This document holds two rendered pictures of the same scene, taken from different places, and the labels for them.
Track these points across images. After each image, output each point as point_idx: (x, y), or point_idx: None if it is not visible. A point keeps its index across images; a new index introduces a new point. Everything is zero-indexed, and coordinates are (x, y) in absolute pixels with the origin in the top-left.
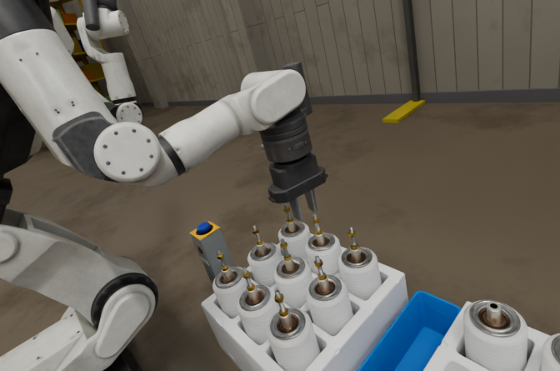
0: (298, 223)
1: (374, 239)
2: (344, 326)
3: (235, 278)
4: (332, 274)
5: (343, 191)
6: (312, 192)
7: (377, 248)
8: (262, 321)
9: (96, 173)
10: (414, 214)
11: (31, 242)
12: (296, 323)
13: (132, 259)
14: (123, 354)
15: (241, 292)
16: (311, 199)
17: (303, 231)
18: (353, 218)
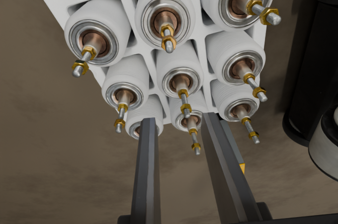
0: (134, 134)
1: (61, 90)
2: None
3: (237, 104)
4: (132, 58)
5: (62, 150)
6: (148, 200)
7: (63, 80)
8: (248, 39)
9: None
10: (1, 93)
11: None
12: None
13: (326, 173)
14: (334, 92)
15: (237, 89)
16: (155, 162)
17: (135, 122)
18: (69, 120)
